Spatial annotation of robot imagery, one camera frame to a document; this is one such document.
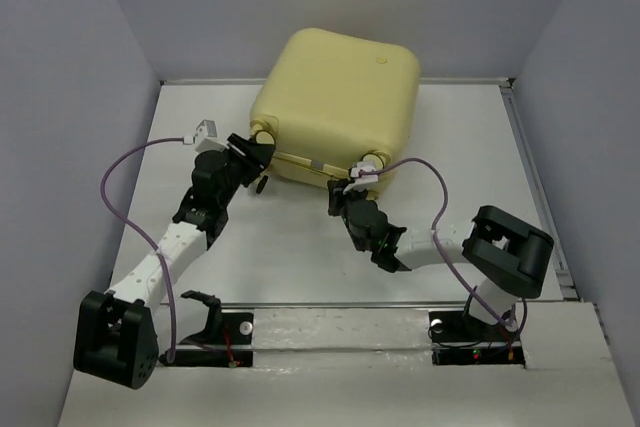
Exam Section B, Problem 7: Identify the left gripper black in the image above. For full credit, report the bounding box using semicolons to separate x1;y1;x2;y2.
220;134;279;208

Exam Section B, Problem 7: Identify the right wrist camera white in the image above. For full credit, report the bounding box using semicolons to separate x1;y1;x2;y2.
344;161;379;193

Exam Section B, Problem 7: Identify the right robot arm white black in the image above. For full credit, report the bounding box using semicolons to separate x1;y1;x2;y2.
327;179;554;339

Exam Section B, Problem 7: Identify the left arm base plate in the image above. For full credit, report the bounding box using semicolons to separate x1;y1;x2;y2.
159;310;254;368

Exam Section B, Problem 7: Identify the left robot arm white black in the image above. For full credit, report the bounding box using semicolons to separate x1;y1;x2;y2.
73;134;275;389

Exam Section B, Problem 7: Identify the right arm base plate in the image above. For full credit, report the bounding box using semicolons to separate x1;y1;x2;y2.
427;310;526;366

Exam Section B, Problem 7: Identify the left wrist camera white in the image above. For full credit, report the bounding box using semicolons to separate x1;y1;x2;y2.
182;119;226;153

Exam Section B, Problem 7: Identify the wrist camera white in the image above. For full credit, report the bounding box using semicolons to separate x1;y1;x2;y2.
344;161;379;193
182;119;226;153

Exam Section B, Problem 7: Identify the yellow hard-shell suitcase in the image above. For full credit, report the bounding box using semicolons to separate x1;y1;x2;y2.
249;28;421;188

